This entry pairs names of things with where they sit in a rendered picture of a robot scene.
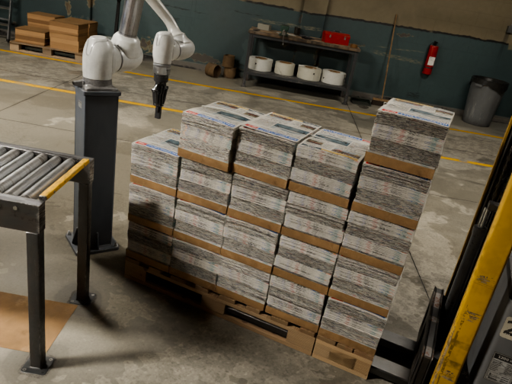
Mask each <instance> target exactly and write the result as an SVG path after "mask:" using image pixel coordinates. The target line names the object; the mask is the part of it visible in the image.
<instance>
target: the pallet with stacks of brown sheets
mask: <svg viewBox="0 0 512 384"><path fill-rule="evenodd" d="M27 22H28V25H27V26H26V25H24V26H20V27H16V28H15V40H11V41H10V50H14V51H18V52H22V53H31V54H35V55H40V56H48V57H53V58H57V59H65V60H70V61H75V62H82V55H83V49H84V46H85V43H86V41H87V39H88V38H89V37H90V36H94V35H98V31H97V29H98V22H97V21H89V20H84V19H80V18H65V16H62V15H57V14H49V13H45V12H40V11H35V12H28V13H27ZM26 46H35V47H39V48H42V50H43V53H38V52H33V51H28V50H22V49H21V48H25V47H26ZM54 50H57V51H62V52H67V53H74V54H75V58H74V59H72V58H68V57H63V56H55V55H54Z"/></svg>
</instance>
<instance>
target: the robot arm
mask: <svg viewBox="0 0 512 384"><path fill-rule="evenodd" d="M144 1H145V0H125V2H124V6H123V13H122V17H121V21H120V29H119V31H117V32H116V33H115V34H114V35H113V37H112V39H111V40H110V39H109V38H107V37H105V36H101V35H94V36H90V37H89V38H88V39H87V41H86V43H85V46H84V49H83V55H82V71H83V77H82V79H81V80H76V81H73V82H72V84H73V85H74V86H79V87H82V88H84V90H85V91H115V92H117V91H118V88H115V87H114V86H113V85H112V74H114V73H115V72H127V71H130V70H133V69H135V68H137V67H138V66H139V65H140V64H141V63H142V60H143V52H142V49H141V47H140V41H139V38H138V37H137V32H138V29H139V22H140V18H141V14H142V8H143V4H144ZM146 2H147V3H148V4H149V5H150V6H151V8H152V9H153V10H154V11H155V13H156V14H157V15H158V16H159V17H160V18H161V19H162V20H163V22H164V23H165V25H166V27H167V28H168V32H167V31H159V32H158V33H157V34H156V35H155V39H154V43H153V51H152V55H153V72H154V81H155V87H154V88H152V100H153V105H155V118H157V119H161V115H162V106H164V105H163V104H165V99H166V95H167V91H168V86H167V85H166V83H167V82H168V75H170V72H171V61H173V60H183V59H187V58H189V57H191V56H192V55H193V54H194V51H195V46H194V43H193V42H192V41H191V40H189V39H188V38H187V36H186V35H185V33H183V32H181V31H180V29H179V27H178V25H177V23H176V22H175V20H174V18H173V17H172V16H171V14H170V13H169V11H168V10H167V8H166V7H165V6H164V5H163V4H162V2H161V1H160V0H146Z"/></svg>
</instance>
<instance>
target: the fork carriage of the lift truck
mask: <svg viewBox="0 0 512 384"><path fill-rule="evenodd" d="M443 293H444V290H441V289H438V288H437V287H434V291H433V293H432V296H431V298H430V302H429V304H428V307H427V310H426V312H425V315H424V318H423V321H422V323H421V326H420V329H419V332H418V339H417V345H416V348H415V352H414V357H413V360H412V365H411V373H410V377H409V381H408V384H424V382H425V379H426V378H427V374H428V372H429V370H430V366H431V364H432V362H433V360H434V352H435V347H436V342H437V332H438V328H439V322H440V313H441V308H442V302H443Z"/></svg>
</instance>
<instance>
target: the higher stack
mask: <svg viewBox="0 0 512 384"><path fill-rule="evenodd" d="M384 103H386V102H384ZM454 115H455V113H454V112H452V111H449V110H444V109H441V108H438V107H431V106H428V105H425V104H419V103H415V102H411V101H405V100H401V99H397V98H392V99H391V100H390V101H388V103H387V104H383V106H381V108H380V109H378V111H377V113H376V119H375V120H374V126H373V129H372V132H373V133H372V135H371V136H372V138H371V140H370V147H369V148H368V149H367V151H368V152H372V153H375V154H378V155H383V156H385V157H389V158H393V159H397V160H399V161H403V162H407V163H411V164H414V165H419V166H422V167H425V168H430V169H433V170H435V169H436V168H438V165H439V162H440V158H441V155H442V151H443V146H444V143H445V141H446V140H445V139H446V137H447V134H448V132H449V128H450V124H451V123H452V121H453V117H454ZM432 181H433V180H431V179H428V178H423V177H420V176H417V175H414V174H409V173H406V172H403V171H398V170H395V169H392V168H387V167H384V166H381V165H376V164H373V163H370V162H365V161H364V163H363V167H362V171H361V172H360V178H359V181H358V182H359V184H358V185H357V192H356V196H355V198H354V201H355V202H358V203H362V204H365V205H367V206H371V207H375V208H377V209H380V210H384V211H386V212H390V213H394V214H396V215H399V216H404V217H406V218H409V219H413V220H416V221H418V222H419V219H420V218H421V214H422V213H423V211H424V207H425V204H426V201H427V197H428V194H429V192H430V188H431V184H432ZM347 221H348V224H347V230H346V232H345V233H344V239H343V241H342V242H343V243H342V247H344V248H348V249H350V250H353V251H357V252H360V253H361V254H365V255H368V256H370V257H373V258H377V259H380V260H382V261H385V262H388V263H390V264H394V265H396V266H399V267H404V264H405V262H406V260H405V259H407V258H406V257H407V255H408V252H409V249H410V247H411V243H412V240H413V238H414V234H415V231H416V230H414V229H410V228H407V227H404V226H400V225H397V224H395V223H392V222H388V221H385V220H382V219H378V218H376V217H373V216H368V215H366V214H363V213H359V212H357V211H353V210H351V211H350V213H349V216H348V219H347ZM404 268H405V267H404ZM404 268H403V270H404ZM402 273H403V271H402ZM401 277H402V274H401V276H399V275H397V274H393V273H390V272H388V271H386V270H382V269H379V268H377V267H374V266H371V265H368V264H364V263H362V262H359V261H356V260H354V259H351V258H347V257H345V256H343V255H340V254H339V255H338V261H337V263H336V267H335V270H334V275H333V278H334V279H333V280H332V285H331V289H333V290H337V291H339V292H342V293H345V294H347V295H349V296H352V297H355V298H358V299H361V300H363V301H365V302H368V303H371V304H373V305H375V306H379V307H382V308H384V309H388V310H389V311H390V308H391V305H392V303H393V300H394V298H395V294H396V291H397V289H398V284H399V281H400V279H401ZM388 316H389V312H388V315H387V317H384V316H381V315H378V314H376V313H373V312H370V311H367V310H365V309H362V308H360V307H357V306H354V305H351V304H350V303H347V302H344V301H341V300H339V299H335V298H333V297H331V296H329V297H328V303H327V305H326V308H325V313H324V315H323V316H322V321H321V327H320V328H324V329H325V330H328V331H331V332H333V333H335V334H339V335H341V336H343V337H346V338H348V339H351V340H352V341H356V342H358V343H360V344H363V345H365V346H367V347H371V348H372V349H375V350H376V349H377V347H378V346H377V345H378V343H379V340H380V338H381V335H382V331H383V330H384V327H385V326H386V322H387V318H388ZM336 342H337V341H333V340H332V339H330V338H327V337H324V336H322V335H320V334H318V335H317V338H316V341H315V347H314V351H313V353H312V357H314V358H316V359H319V360H321V361H324V362H326V363H329V364H331V365H332V366H336V367H338V368H340V369H342V370H345V371H347V372H349V373H352V374H354V375H356V376H359V377H361V378H363V379H367V377H368V374H369V371H370V367H371V365H372V362H373V358H374V357H373V356H371V355H369V354H365V353H364V352H361V351H359V350H356V349H355V350H354V349H353V348H352V347H348V346H347V345H344V344H341V343H339V342H338V343H336Z"/></svg>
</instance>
